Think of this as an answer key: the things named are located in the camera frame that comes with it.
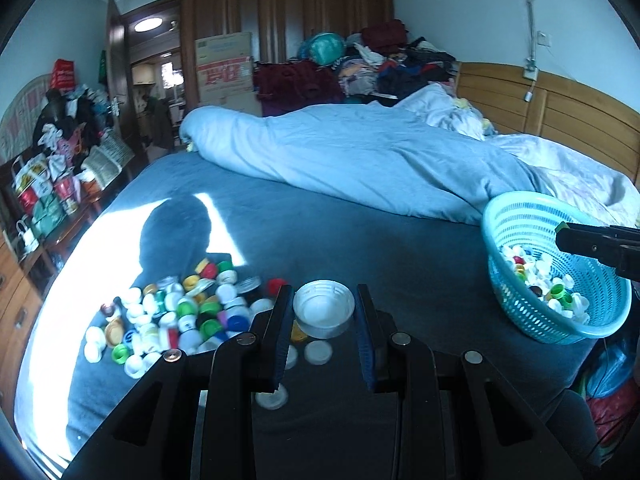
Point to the white wall switch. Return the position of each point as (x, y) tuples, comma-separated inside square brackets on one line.
[(544, 38)]

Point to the blue plastic bag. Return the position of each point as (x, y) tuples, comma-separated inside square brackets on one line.
[(612, 370)]

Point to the red mesh bag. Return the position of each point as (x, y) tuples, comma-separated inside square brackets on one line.
[(615, 420)]

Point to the pile of colourful bottle caps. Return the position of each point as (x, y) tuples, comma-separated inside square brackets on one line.
[(175, 310)]

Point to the cardboard box with red print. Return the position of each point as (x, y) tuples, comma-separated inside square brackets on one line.
[(225, 70)]

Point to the heap of clothes and bags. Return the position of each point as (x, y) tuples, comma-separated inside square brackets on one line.
[(65, 160)]

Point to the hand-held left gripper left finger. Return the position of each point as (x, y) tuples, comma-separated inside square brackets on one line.
[(282, 340)]

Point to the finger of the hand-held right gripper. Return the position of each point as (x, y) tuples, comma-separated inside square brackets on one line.
[(590, 250), (605, 230)]

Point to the heap of mostly white caps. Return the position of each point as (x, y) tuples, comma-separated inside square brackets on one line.
[(542, 280)]

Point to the brown wooden wardrobe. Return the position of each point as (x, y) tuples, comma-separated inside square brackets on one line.
[(300, 5)]

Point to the red plastic bag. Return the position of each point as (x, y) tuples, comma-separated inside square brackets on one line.
[(62, 74)]

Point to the light blue plastic basket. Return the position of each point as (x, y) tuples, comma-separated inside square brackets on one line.
[(510, 220)]

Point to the white wall socket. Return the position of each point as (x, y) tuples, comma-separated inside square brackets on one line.
[(530, 72)]

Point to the teal plastic bag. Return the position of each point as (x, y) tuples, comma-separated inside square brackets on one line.
[(322, 47)]

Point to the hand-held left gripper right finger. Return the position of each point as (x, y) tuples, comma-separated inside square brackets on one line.
[(366, 345)]

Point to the flat white bottle cap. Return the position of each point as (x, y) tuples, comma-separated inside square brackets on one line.
[(271, 398)]

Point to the blue bed sheet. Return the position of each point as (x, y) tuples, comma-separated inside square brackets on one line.
[(350, 245)]

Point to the small white bottle cap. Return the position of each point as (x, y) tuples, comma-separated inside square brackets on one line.
[(317, 352)]

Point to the dark wooden door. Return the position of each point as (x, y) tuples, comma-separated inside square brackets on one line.
[(117, 75)]

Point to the wooden dresser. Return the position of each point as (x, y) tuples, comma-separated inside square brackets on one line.
[(20, 300)]

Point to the wooden headboard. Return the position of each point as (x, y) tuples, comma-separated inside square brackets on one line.
[(565, 110)]

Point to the round ceiling lamp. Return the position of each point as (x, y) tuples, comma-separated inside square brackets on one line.
[(148, 24)]

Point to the large white jar cap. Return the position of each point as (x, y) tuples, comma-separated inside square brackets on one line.
[(323, 310)]

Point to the pile of mixed clothes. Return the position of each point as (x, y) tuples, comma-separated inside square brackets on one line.
[(400, 67)]

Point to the maroon cloth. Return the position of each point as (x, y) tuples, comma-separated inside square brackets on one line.
[(295, 82)]

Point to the light blue duvet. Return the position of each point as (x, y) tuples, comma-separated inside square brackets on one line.
[(350, 160)]

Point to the white quilt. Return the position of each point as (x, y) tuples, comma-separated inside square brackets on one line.
[(575, 175)]

